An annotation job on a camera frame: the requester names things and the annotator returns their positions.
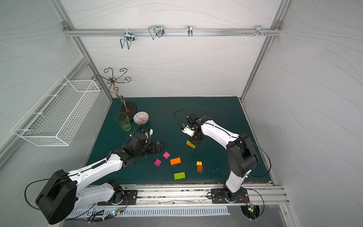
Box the orange 2x3 brick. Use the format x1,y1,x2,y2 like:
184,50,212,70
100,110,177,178
170,157,182,166

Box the small green brick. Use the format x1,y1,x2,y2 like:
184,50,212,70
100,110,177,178
186,140,195,148

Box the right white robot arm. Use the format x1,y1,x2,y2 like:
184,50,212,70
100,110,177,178
181,113,259,203

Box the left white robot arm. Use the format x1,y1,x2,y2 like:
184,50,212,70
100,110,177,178
36,133,165,225

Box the magenta brick lower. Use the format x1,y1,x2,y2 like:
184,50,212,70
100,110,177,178
154,159,162,167

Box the magenta brick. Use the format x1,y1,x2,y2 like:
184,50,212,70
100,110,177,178
154,159,162,167
163,152,170,159

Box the striped ceramic bowl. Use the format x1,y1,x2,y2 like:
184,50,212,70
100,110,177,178
133,112,149,125

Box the magenta brick upper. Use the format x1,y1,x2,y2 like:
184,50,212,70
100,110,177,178
163,152,170,159

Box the green plastic cup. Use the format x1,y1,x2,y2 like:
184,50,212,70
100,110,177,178
114,112,131,131

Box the metal hook stand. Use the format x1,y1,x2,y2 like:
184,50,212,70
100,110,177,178
92,67,137,121

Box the dark orange brick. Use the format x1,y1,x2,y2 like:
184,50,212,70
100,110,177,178
197,165,203,172

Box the wide lime green brick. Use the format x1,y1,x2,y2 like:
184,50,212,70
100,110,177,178
174,172,186,180

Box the metal hook three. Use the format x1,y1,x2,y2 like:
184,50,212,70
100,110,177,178
187,25,193,37

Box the metal hook two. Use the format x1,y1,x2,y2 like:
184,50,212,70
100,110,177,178
148,25,165,40

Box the metal hook one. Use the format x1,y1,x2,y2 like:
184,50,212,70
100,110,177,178
120,30,135,50

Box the metal hook four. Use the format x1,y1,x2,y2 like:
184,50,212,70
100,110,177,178
246,25,271,37

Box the aluminium cross bar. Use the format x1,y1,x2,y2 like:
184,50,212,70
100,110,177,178
63,27,282,37

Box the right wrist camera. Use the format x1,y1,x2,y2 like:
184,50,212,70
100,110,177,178
181,125,195,137

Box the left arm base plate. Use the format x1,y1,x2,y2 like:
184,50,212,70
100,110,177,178
97,190,138,206

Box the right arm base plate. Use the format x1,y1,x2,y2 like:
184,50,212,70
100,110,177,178
209,188,250,204

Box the white wire basket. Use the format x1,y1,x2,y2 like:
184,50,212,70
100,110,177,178
11,75,101,147

